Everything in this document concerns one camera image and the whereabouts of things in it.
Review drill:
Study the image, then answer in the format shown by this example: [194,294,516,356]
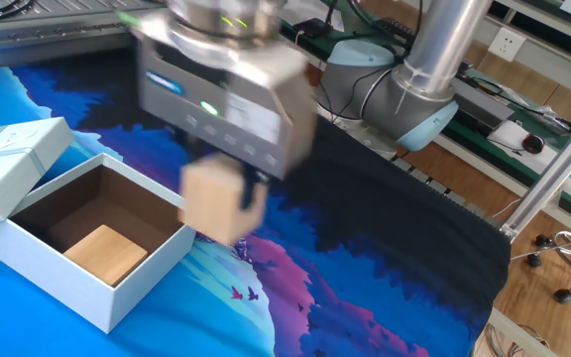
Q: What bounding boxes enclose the grey Schunk gripper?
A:
[134,14,319,209]

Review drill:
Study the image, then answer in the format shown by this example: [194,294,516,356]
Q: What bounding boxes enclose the tall light wooden cube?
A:
[178,153,270,248]

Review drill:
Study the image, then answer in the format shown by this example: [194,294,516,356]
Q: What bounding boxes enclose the tan wooden block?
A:
[62,224,149,288]

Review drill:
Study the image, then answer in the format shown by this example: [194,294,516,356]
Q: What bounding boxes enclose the small black electronic box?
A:
[292,18,334,40]

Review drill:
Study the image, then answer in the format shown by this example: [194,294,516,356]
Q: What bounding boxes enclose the pale blue gift box base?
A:
[0,152,196,334]

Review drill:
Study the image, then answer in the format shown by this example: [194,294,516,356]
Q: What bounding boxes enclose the grey metal box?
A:
[451,76,515,130]

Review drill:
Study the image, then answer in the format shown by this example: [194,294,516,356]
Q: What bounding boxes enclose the pale blue ribboned box lid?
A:
[0,117,76,227]

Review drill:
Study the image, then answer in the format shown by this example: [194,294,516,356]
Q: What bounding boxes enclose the blue landscape print tablecloth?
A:
[0,47,513,357]

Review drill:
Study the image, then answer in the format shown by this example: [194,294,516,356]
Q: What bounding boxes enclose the white paper sheet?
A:
[280,0,347,34]

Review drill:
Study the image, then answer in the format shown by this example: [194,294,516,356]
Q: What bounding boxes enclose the green top workbench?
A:
[278,0,571,224]

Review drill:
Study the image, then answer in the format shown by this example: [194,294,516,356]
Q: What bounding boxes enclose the white mouse pad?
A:
[486,120,559,169]

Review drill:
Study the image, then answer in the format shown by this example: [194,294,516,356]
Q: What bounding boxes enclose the grey metal profile bench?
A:
[0,0,168,73]

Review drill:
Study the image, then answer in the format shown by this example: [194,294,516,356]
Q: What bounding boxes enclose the black computer mouse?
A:
[521,133,546,155]

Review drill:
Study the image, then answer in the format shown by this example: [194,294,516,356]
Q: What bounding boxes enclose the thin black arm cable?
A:
[314,66,396,123]

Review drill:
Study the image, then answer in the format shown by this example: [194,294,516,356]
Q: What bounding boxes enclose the white wall socket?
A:
[488,26,527,63]

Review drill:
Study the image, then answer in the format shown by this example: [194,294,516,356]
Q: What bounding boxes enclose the aluminium frame post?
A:
[500,103,571,243]

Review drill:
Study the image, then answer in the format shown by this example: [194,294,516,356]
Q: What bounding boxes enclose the coloured wire bundle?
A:
[483,321,554,357]

